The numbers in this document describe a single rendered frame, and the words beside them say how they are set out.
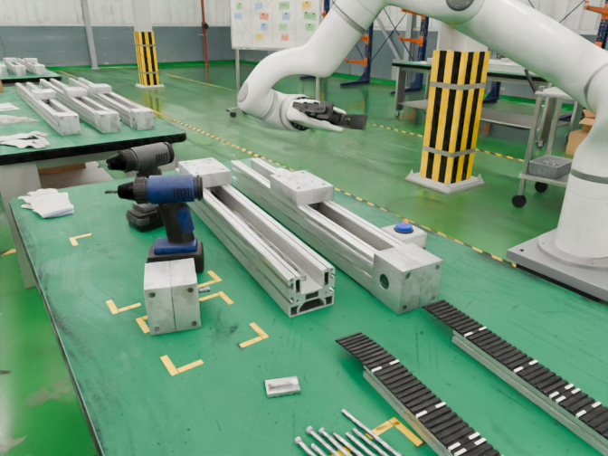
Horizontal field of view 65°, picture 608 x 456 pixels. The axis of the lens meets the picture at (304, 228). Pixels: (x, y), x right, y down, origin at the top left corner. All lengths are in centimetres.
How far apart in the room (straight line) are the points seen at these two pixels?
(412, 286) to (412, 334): 9
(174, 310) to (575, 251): 88
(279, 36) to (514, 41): 576
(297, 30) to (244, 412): 604
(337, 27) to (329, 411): 76
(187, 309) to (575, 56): 90
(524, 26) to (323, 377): 77
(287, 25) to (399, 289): 589
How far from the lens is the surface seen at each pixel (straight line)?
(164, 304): 87
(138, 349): 88
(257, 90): 110
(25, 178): 248
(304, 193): 120
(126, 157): 126
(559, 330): 100
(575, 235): 122
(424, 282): 95
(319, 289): 92
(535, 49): 110
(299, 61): 110
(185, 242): 107
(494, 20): 112
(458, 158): 423
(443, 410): 71
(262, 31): 690
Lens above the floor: 129
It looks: 23 degrees down
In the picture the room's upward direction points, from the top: 1 degrees clockwise
